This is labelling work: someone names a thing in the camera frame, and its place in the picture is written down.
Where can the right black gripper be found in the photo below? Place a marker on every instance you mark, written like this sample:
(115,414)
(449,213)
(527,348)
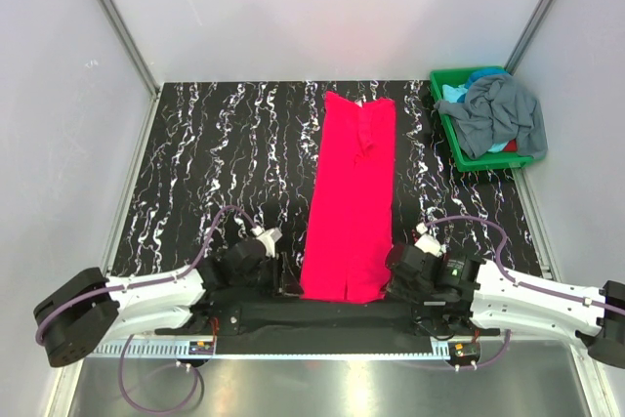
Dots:
(395,290)

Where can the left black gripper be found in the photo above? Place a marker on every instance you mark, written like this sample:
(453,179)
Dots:
(281,278)

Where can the red t shirt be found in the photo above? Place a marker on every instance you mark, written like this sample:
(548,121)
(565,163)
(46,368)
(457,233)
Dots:
(349,231)

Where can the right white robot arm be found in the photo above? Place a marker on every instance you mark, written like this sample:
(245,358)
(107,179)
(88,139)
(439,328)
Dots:
(457,294)

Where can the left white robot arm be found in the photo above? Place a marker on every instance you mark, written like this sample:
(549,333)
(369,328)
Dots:
(91,308)

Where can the black marbled table mat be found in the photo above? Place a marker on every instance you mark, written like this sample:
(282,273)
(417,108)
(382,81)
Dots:
(220,151)

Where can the green plastic bin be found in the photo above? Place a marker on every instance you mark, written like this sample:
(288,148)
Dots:
(499,157)

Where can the light blue t shirt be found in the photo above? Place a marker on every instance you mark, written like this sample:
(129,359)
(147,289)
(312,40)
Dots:
(453,94)

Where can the grey t shirt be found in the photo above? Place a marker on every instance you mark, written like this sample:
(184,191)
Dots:
(497,109)

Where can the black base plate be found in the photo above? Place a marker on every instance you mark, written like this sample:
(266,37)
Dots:
(247,321)

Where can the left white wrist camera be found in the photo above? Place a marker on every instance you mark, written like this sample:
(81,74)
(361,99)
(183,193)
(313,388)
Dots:
(269,238)

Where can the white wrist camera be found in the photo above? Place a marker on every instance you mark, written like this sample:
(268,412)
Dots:
(269,238)
(428,243)

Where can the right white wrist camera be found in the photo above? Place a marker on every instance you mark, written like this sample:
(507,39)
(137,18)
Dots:
(428,243)

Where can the aluminium front rail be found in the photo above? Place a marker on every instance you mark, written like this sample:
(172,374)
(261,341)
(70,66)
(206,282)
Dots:
(282,326)

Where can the left aluminium frame post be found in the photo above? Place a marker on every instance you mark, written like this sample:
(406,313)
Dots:
(129,45)

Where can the aluminium frame post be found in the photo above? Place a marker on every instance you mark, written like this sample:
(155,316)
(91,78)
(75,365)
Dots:
(528,34)
(129,45)

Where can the right aluminium frame post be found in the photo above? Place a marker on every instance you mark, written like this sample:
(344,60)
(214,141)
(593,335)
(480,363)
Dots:
(528,34)

